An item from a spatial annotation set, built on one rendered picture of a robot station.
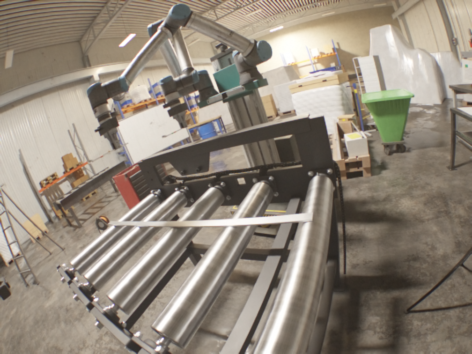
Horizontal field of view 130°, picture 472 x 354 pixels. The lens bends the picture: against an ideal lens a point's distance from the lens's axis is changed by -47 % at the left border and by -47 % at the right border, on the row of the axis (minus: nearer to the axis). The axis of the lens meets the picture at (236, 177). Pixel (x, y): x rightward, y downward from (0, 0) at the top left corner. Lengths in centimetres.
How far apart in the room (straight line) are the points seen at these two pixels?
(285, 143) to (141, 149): 436
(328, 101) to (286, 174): 319
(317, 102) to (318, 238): 373
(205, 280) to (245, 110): 159
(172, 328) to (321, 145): 88
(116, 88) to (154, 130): 476
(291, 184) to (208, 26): 104
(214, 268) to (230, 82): 155
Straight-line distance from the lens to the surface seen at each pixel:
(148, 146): 575
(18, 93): 1118
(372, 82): 432
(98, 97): 111
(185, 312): 60
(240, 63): 161
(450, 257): 188
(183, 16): 132
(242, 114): 197
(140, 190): 324
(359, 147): 267
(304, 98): 434
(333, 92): 407
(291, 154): 201
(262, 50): 146
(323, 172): 99
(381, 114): 314
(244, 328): 64
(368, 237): 192
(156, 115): 590
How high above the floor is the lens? 133
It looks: 20 degrees down
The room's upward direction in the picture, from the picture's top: 20 degrees counter-clockwise
